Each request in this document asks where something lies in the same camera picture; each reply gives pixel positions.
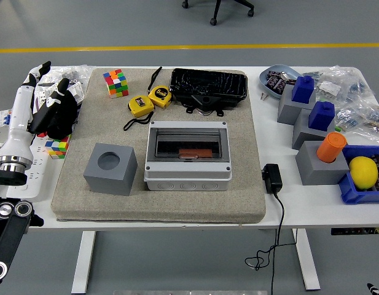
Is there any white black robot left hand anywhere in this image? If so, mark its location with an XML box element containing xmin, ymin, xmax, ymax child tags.
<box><xmin>0</xmin><ymin>60</ymin><xmax>71</xmax><ymax>163</ymax></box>

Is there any grey electrical box with lid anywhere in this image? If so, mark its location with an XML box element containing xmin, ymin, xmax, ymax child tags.
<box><xmin>143</xmin><ymin>120</ymin><xmax>233</xmax><ymax>192</ymax></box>

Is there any orange cylinder battery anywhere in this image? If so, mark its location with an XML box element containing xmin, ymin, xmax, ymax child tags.
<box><xmin>316</xmin><ymin>132</ymin><xmax>348</xmax><ymax>163</ymax></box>
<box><xmin>178</xmin><ymin>147</ymin><xmax>213</xmax><ymax>161</ymax></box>

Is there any white circuit breaker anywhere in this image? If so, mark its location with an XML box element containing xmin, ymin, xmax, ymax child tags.
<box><xmin>0</xmin><ymin>109</ymin><xmax>15</xmax><ymax>143</ymax></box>

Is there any black cloth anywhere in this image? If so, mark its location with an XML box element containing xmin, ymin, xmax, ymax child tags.
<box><xmin>29</xmin><ymin>92</ymin><xmax>80</xmax><ymax>140</ymax></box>

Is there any multicoloured puzzle cube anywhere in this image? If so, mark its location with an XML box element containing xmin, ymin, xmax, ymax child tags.
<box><xmin>44</xmin><ymin>134</ymin><xmax>70</xmax><ymax>160</ymax></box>
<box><xmin>103</xmin><ymin>68</ymin><xmax>130</xmax><ymax>100</ymax></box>

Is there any white power strip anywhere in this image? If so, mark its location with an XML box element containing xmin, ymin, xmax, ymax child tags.
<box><xmin>21</xmin><ymin>135</ymin><xmax>51</xmax><ymax>199</ymax></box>

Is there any black table control panel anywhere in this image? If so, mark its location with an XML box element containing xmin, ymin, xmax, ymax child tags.
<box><xmin>330</xmin><ymin>227</ymin><xmax>379</xmax><ymax>236</ymax></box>

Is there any white table leg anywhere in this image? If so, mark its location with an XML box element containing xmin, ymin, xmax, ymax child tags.
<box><xmin>292</xmin><ymin>229</ymin><xmax>321</xmax><ymax>291</ymax></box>
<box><xmin>71</xmin><ymin>230</ymin><xmax>96</xmax><ymax>294</ymax></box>

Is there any clear bag of dark screws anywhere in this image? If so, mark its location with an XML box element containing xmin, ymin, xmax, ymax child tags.
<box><xmin>43</xmin><ymin>64</ymin><xmax>93</xmax><ymax>89</ymax></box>

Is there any blue storage bin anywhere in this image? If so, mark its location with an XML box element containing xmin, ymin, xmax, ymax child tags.
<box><xmin>337</xmin><ymin>144</ymin><xmax>379</xmax><ymax>205</ymax></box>

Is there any grey block with round hole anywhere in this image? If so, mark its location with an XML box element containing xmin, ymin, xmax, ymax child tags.
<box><xmin>295</xmin><ymin>140</ymin><xmax>350</xmax><ymax>186</ymax></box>
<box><xmin>83</xmin><ymin>142</ymin><xmax>138</xmax><ymax>197</ymax></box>

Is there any yellow lemon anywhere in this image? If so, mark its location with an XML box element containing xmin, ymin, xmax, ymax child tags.
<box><xmin>348</xmin><ymin>155</ymin><xmax>379</xmax><ymax>190</ymax></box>

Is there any yellow tape measure dark label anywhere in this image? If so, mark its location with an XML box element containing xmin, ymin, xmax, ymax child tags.
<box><xmin>123</xmin><ymin>95</ymin><xmax>155</xmax><ymax>132</ymax></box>

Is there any yellow tape measure 5m label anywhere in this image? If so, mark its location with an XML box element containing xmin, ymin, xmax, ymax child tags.
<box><xmin>147</xmin><ymin>66</ymin><xmax>174</xmax><ymax>108</ymax></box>

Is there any black power adapter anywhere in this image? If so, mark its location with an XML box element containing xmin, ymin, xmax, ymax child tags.
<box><xmin>261</xmin><ymin>163</ymin><xmax>283</xmax><ymax>194</ymax></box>

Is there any grey-brown mat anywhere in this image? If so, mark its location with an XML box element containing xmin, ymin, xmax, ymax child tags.
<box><xmin>50</xmin><ymin>67</ymin><xmax>267</xmax><ymax>224</ymax></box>

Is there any grey block holder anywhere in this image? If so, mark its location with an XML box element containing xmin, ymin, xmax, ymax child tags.
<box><xmin>276</xmin><ymin>84</ymin><xmax>316</xmax><ymax>126</ymax></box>
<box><xmin>292</xmin><ymin>107</ymin><xmax>336</xmax><ymax>151</ymax></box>

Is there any clear bag of small parts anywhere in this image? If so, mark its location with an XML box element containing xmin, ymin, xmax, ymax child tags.
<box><xmin>316</xmin><ymin>65</ymin><xmax>377</xmax><ymax>103</ymax></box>
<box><xmin>302</xmin><ymin>69</ymin><xmax>324</xmax><ymax>81</ymax></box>
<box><xmin>335</xmin><ymin>103</ymin><xmax>379</xmax><ymax>142</ymax></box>

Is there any blue block with knob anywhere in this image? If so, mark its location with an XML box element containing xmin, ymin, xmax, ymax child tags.
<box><xmin>291</xmin><ymin>75</ymin><xmax>315</xmax><ymax>104</ymax></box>
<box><xmin>308</xmin><ymin>101</ymin><xmax>336</xmax><ymax>132</ymax></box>

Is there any black plastic tray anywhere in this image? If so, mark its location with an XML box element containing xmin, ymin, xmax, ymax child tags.
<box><xmin>169</xmin><ymin>68</ymin><xmax>249</xmax><ymax>106</ymax></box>

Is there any dark patterned packet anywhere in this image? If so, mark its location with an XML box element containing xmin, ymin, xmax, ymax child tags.
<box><xmin>272</xmin><ymin>77</ymin><xmax>294</xmax><ymax>93</ymax></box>
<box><xmin>265</xmin><ymin>69</ymin><xmax>283</xmax><ymax>86</ymax></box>

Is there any black office chair base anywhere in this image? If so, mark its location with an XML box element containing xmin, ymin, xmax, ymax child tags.
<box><xmin>181</xmin><ymin>0</ymin><xmax>255</xmax><ymax>26</ymax></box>

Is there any blue-grey dish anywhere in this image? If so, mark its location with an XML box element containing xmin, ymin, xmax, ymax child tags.
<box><xmin>259</xmin><ymin>64</ymin><xmax>302</xmax><ymax>100</ymax></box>

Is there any black adapter cord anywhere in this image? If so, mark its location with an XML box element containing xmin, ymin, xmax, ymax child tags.
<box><xmin>244</xmin><ymin>192</ymin><xmax>299</xmax><ymax>295</ymax></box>

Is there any black bracket with hole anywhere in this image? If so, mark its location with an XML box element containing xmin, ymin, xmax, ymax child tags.
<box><xmin>185</xmin><ymin>93</ymin><xmax>225</xmax><ymax>118</ymax></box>

